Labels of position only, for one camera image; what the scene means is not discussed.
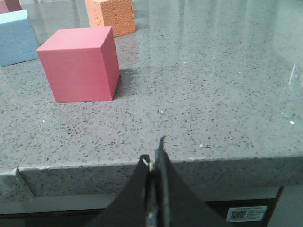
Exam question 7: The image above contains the light blue foam cube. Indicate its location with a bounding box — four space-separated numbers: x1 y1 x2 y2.
0 10 40 67

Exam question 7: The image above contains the large red foam cube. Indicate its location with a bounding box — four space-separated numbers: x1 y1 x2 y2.
37 26 120 102

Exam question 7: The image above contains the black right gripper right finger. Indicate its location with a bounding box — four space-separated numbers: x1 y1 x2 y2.
154 136 227 227

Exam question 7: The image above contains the orange foam cube right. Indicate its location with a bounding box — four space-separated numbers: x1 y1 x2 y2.
85 0 136 37

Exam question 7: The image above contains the white barcode label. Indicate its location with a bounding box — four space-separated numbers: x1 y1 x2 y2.
226 206 267 223

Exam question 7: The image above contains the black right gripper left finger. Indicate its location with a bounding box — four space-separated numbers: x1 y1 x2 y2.
85 155 150 227

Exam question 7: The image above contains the red foam cube back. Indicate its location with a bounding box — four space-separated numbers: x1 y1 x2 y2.
0 0 22 14

